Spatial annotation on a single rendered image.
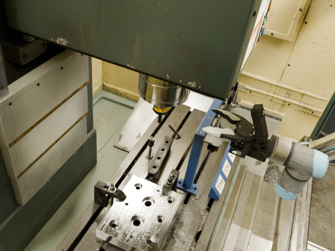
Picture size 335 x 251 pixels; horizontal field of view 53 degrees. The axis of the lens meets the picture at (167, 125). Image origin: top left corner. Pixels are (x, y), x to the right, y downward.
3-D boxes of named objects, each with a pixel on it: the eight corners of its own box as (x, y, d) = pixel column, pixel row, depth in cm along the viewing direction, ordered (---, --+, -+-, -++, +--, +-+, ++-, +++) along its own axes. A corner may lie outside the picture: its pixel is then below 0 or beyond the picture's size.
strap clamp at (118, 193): (126, 209, 137) (128, 186, 127) (122, 215, 134) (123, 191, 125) (98, 196, 140) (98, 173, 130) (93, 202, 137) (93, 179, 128)
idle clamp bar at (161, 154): (171, 147, 168) (173, 138, 164) (154, 185, 148) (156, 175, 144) (162, 145, 169) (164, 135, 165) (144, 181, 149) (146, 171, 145)
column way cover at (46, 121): (91, 139, 166) (88, 44, 133) (24, 209, 130) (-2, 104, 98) (83, 135, 167) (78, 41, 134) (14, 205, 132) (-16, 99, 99)
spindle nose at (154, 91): (153, 72, 110) (157, 39, 102) (197, 90, 105) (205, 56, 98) (126, 94, 98) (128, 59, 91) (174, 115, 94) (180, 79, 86)
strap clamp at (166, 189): (176, 188, 149) (181, 164, 139) (164, 209, 139) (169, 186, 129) (169, 185, 149) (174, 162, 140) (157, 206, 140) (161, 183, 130)
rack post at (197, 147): (199, 187, 151) (213, 138, 132) (195, 195, 147) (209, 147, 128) (179, 179, 153) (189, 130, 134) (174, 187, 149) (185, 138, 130)
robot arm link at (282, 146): (290, 152, 92) (293, 134, 98) (274, 145, 93) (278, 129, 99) (280, 170, 96) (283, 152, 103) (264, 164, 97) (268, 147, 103)
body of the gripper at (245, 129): (225, 152, 100) (264, 167, 98) (234, 131, 95) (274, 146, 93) (231, 137, 106) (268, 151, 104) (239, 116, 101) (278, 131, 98)
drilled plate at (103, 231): (182, 202, 138) (184, 195, 134) (153, 263, 116) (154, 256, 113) (132, 182, 143) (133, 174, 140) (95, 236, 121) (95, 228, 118)
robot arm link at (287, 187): (302, 185, 110) (317, 163, 103) (292, 207, 102) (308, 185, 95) (279, 173, 112) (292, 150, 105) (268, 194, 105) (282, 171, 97)
